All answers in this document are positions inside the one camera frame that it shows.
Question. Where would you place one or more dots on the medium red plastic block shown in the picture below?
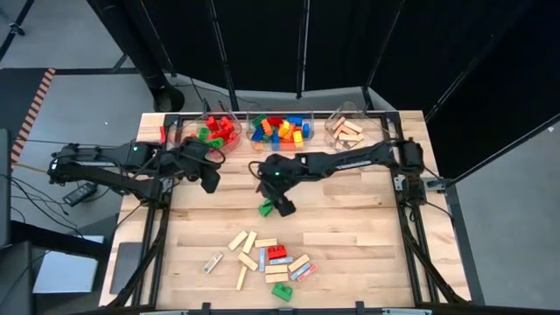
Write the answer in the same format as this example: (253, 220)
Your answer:
(275, 121)

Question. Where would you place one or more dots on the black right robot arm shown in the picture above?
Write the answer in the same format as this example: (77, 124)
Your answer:
(350, 159)

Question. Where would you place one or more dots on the black floor bar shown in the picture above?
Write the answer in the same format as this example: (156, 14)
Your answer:
(87, 71)

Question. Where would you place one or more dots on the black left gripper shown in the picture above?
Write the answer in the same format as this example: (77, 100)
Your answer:
(192, 159)

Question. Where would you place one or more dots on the black metal bar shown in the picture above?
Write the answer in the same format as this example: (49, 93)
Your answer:
(529, 133)

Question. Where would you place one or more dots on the metal curtain pole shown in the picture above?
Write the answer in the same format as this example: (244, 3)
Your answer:
(225, 65)
(474, 65)
(379, 65)
(301, 65)

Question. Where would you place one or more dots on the grey flat panel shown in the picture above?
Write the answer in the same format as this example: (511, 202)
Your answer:
(127, 267)

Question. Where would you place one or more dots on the medium blue plastic block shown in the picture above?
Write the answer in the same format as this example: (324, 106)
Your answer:
(275, 141)
(294, 120)
(305, 130)
(257, 134)

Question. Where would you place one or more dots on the white flat sheet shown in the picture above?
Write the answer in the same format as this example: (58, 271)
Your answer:
(65, 271)

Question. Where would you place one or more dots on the medium yellow plastic block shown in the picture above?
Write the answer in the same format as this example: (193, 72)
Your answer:
(284, 129)
(297, 138)

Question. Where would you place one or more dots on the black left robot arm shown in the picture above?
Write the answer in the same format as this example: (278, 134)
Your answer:
(100, 155)

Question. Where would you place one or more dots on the large red plastic block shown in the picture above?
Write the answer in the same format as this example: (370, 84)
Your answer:
(163, 135)
(192, 136)
(212, 123)
(277, 252)
(226, 124)
(227, 136)

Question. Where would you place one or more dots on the black tripod stand leg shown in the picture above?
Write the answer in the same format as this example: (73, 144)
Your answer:
(16, 30)

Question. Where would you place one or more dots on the black curtain panel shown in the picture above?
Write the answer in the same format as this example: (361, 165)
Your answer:
(341, 44)
(437, 44)
(262, 44)
(525, 65)
(188, 35)

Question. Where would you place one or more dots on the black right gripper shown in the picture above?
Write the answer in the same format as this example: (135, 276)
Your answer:
(280, 175)

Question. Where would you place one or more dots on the wooden block red label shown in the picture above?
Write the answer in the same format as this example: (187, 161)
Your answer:
(307, 272)

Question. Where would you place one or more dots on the medium orange plastic block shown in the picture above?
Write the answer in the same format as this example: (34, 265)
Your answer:
(267, 127)
(289, 135)

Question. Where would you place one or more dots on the black mat with hazard stripes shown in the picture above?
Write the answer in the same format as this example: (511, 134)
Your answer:
(22, 96)

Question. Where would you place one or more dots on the clear plastic bin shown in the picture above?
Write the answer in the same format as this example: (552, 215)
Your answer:
(310, 144)
(179, 127)
(372, 127)

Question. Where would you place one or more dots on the black power adapter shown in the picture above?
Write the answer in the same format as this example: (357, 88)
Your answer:
(79, 193)

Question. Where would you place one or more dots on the black floor stand column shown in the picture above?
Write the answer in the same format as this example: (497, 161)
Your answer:
(168, 98)

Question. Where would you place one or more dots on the printed wooden block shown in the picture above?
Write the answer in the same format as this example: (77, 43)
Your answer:
(276, 277)

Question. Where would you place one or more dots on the large green plastic block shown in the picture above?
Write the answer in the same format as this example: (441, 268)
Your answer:
(265, 209)
(215, 143)
(203, 134)
(282, 291)

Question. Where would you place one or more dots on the medium green plastic block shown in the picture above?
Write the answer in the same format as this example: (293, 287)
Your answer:
(259, 120)
(267, 137)

